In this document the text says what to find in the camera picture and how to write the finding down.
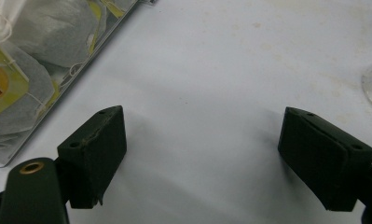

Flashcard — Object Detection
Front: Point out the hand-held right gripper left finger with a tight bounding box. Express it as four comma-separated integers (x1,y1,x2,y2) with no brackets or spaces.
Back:
56,105,128,210

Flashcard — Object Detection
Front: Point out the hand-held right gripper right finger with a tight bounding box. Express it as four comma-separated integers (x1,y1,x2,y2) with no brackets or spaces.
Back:
277,106,372,213

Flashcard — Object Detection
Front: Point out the clear bag of tea bags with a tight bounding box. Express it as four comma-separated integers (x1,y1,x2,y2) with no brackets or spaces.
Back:
0,0,158,169

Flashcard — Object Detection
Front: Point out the grey tea bag yellow tag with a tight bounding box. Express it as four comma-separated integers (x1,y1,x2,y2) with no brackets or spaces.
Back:
0,38,61,136

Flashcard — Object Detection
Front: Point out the white tea bag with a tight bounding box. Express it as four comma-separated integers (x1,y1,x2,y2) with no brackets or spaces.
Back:
0,0,28,43

